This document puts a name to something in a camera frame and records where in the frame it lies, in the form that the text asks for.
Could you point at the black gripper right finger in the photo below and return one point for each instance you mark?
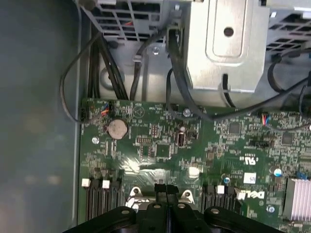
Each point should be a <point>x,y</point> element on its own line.
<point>184,221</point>

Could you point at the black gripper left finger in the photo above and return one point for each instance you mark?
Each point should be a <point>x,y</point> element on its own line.
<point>155,221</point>

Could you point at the metal socket cover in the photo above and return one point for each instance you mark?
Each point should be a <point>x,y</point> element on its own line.
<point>142,201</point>

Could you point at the CPU socket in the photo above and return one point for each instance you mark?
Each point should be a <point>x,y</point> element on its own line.
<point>187,197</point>

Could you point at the black RAM slot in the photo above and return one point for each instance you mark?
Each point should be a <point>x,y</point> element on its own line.
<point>86,197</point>
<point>96,196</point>
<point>106,197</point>
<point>229,199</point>
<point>220,201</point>
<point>209,196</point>
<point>116,194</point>

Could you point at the green motherboard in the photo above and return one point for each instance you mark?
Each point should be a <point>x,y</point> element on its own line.
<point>218,150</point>

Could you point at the internal USB port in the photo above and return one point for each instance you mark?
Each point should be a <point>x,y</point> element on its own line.
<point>182,139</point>

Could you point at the coin battery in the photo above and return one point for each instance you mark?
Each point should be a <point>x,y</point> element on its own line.
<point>117,128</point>

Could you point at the silver chipset heat sink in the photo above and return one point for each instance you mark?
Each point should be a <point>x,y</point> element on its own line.
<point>297,199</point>

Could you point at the metal drive cage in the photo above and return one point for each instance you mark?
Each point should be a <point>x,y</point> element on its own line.
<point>226,48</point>

